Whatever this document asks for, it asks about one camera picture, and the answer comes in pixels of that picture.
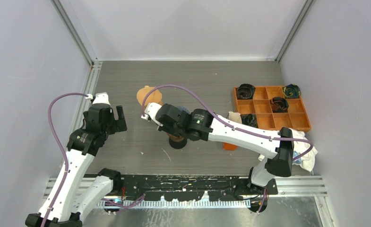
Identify white crumpled cloth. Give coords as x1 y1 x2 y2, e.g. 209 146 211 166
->
257 127 318 172

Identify orange wooden compartment tray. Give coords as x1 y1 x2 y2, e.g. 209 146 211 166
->
233 84 311 133

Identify dark rolled tie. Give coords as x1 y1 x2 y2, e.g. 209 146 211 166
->
236 83 256 100

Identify orange coffee filter box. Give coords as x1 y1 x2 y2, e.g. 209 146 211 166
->
222 111 243 152

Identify green floral rolled tie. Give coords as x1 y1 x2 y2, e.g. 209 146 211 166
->
283 84 301 99

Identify red and black carafe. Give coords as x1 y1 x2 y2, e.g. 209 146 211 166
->
169 137 187 149

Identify brown paper coffee filter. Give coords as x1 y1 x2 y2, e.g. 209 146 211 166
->
136 86 163 107

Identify blue patterned rolled tie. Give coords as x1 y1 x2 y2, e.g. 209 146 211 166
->
241 114 259 128

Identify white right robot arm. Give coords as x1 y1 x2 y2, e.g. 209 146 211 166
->
141 103 294 194

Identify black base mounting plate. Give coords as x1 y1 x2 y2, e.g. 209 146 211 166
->
104 175 278 201

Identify blue glass dripper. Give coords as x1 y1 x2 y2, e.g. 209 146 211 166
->
177 106 190 114

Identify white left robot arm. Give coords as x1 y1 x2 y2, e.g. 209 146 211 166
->
25 92 127 227

